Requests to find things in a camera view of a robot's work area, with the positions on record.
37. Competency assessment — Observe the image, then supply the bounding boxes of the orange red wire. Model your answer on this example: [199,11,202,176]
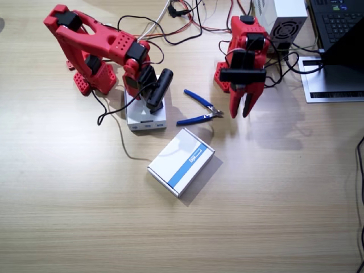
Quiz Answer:
[133,0,231,39]

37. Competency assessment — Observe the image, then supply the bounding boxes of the thin green wire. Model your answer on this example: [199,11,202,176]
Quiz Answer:
[267,38,319,55]

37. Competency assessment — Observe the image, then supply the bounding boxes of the white power supply with fan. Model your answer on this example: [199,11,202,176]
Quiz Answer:
[252,0,309,54]

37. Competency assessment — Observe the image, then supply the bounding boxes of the long looped black cable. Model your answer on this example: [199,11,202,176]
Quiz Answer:
[117,0,204,65]

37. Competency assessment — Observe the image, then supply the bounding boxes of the black power supply cable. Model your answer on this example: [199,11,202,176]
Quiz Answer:
[283,42,325,75]

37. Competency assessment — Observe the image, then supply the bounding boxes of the black laptop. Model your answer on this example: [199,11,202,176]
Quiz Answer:
[308,0,364,52]

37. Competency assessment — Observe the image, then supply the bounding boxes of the plain white box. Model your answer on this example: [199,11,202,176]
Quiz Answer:
[124,74,168,132]

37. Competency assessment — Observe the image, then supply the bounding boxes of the black monitor panel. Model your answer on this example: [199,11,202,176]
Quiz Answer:
[323,19,364,68]

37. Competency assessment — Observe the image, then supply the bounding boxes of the white box with blue stripe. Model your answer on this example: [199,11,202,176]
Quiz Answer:
[147,127,216,199]

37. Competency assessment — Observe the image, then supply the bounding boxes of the blue-handled wire cutters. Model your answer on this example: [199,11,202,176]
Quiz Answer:
[176,89,225,126]

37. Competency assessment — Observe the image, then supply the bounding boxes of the black cable at table edge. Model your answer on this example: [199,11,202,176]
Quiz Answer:
[354,135,364,273]

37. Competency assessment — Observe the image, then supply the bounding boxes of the black webcam on gripper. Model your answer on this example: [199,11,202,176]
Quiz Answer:
[219,51,267,84]
[146,68,175,112]

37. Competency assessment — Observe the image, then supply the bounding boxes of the black cable connector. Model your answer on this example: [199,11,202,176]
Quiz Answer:
[167,2,191,18]

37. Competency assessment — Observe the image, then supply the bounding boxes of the white cable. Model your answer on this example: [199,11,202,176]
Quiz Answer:
[138,0,171,41]

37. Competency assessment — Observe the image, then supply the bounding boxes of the black webcam cable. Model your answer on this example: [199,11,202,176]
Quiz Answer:
[90,82,157,126]
[263,39,286,89]

